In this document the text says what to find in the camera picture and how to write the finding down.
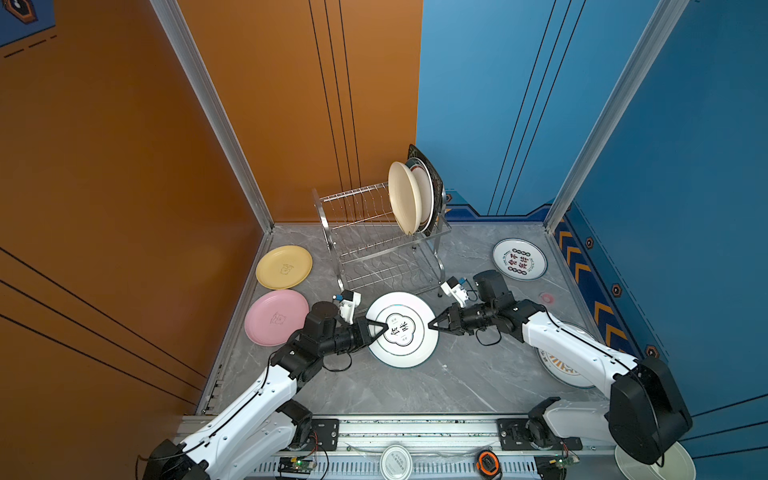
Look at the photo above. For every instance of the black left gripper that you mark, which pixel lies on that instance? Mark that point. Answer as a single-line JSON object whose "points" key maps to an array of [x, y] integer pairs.
{"points": [[361, 327]]}

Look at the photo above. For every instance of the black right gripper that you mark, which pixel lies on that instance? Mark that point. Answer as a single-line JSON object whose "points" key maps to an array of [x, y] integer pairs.
{"points": [[454, 321]]}

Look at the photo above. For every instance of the white plate green quatrefoil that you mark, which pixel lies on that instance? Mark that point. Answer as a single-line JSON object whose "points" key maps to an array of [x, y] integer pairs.
{"points": [[408, 342]]}

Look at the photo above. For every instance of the steel wire dish rack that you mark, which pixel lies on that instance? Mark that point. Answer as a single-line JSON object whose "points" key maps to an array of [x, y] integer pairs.
{"points": [[372, 255]]}

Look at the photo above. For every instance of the pink round plate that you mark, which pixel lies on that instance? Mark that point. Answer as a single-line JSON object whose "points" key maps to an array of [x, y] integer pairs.
{"points": [[275, 316]]}

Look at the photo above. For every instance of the white plate orange sunburst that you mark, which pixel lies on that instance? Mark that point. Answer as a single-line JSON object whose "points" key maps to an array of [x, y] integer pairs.
{"points": [[562, 372]]}

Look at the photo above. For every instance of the black floral square plate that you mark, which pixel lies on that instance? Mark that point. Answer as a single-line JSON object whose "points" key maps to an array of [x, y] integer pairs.
{"points": [[438, 186]]}

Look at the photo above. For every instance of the cream round plate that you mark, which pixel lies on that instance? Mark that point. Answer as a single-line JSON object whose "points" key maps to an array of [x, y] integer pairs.
{"points": [[405, 198]]}

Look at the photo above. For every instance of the white plate green red rim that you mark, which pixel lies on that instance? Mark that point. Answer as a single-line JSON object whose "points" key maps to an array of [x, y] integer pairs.
{"points": [[426, 191]]}

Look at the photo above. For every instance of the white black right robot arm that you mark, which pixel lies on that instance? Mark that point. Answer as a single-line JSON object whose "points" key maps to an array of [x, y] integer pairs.
{"points": [[643, 413]]}

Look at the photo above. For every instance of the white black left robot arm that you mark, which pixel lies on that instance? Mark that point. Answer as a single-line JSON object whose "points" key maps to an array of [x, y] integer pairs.
{"points": [[265, 418]]}

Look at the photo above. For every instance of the white plate black characters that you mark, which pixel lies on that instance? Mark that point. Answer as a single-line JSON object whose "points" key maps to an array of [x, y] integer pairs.
{"points": [[519, 259]]}

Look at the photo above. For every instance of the yellow round plate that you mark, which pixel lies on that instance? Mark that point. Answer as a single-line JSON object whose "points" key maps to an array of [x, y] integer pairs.
{"points": [[284, 267]]}

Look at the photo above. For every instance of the white round lid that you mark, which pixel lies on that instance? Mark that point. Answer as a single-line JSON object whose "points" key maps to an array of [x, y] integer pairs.
{"points": [[396, 463]]}

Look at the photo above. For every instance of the orange black tape measure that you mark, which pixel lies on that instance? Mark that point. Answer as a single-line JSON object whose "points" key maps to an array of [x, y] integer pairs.
{"points": [[488, 465]]}

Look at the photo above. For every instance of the green circuit board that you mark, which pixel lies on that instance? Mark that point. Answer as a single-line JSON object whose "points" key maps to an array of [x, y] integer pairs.
{"points": [[295, 468]]}

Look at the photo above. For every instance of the white bucket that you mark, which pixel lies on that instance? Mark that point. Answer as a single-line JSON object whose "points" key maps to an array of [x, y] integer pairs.
{"points": [[677, 465]]}

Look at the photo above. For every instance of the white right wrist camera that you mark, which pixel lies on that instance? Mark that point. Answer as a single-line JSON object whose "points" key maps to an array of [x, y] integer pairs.
{"points": [[454, 288]]}

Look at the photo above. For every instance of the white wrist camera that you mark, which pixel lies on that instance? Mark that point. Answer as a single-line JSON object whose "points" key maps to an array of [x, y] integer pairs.
{"points": [[454, 288], [348, 301]]}

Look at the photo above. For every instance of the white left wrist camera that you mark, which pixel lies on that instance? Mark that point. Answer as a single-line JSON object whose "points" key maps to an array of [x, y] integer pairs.
{"points": [[348, 301]]}

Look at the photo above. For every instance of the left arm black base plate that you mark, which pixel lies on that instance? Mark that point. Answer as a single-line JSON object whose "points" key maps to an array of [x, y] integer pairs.
{"points": [[319, 433]]}

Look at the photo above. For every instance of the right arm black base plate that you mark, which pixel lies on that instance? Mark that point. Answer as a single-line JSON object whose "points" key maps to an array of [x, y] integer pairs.
{"points": [[517, 434]]}

